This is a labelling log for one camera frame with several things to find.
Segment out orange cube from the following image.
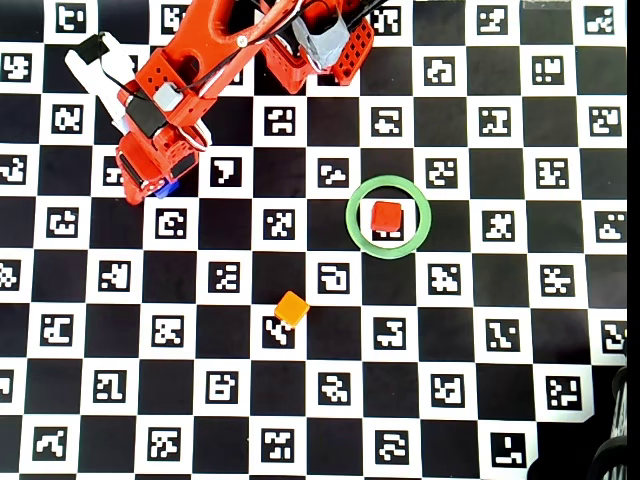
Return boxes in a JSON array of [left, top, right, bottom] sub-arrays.
[[273, 290, 311, 330]]

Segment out blue cube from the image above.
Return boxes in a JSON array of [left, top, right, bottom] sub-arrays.
[[152, 178, 181, 200]]

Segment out black camera stand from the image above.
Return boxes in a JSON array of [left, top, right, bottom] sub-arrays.
[[587, 349, 640, 480]]

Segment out red cube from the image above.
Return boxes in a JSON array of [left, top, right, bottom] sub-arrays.
[[369, 200, 404, 232]]

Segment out green ring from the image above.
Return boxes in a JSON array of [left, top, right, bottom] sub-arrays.
[[344, 175, 433, 260]]

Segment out grey tape wrapped box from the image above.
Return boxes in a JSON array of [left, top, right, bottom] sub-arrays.
[[289, 12, 349, 71]]

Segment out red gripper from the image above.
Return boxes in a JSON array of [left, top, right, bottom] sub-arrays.
[[115, 117, 202, 206]]

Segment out black white checkerboard marker mat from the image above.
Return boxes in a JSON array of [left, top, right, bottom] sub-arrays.
[[0, 0, 629, 480]]

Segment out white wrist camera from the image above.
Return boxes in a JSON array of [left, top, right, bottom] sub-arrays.
[[63, 32, 139, 136]]

